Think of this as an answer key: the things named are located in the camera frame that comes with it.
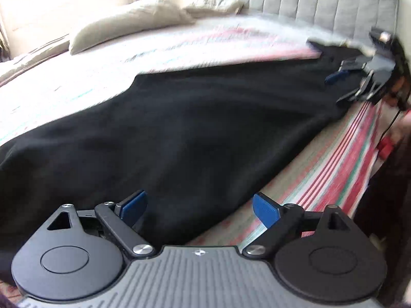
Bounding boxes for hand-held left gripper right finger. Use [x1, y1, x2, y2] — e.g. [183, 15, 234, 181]
[241, 192, 352, 259]

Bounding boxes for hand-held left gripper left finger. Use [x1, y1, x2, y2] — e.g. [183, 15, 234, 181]
[46, 190, 155, 259]

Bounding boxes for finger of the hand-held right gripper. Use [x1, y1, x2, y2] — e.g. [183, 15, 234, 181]
[324, 56, 376, 85]
[335, 82, 384, 106]

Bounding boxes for black pants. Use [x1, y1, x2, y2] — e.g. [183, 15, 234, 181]
[0, 45, 382, 287]

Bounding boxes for person's right forearm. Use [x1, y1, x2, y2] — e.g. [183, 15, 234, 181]
[392, 111, 411, 146]

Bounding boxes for patterned striped blanket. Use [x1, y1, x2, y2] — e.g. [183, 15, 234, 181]
[0, 14, 384, 255]

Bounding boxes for grey bed sheet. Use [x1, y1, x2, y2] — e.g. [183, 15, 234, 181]
[0, 34, 73, 87]

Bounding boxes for beige pillow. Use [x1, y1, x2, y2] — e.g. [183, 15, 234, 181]
[68, 0, 197, 56]

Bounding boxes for black cable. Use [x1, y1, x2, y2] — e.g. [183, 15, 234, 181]
[382, 107, 402, 142]

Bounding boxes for red cable connector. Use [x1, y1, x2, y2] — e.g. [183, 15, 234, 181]
[379, 136, 395, 160]

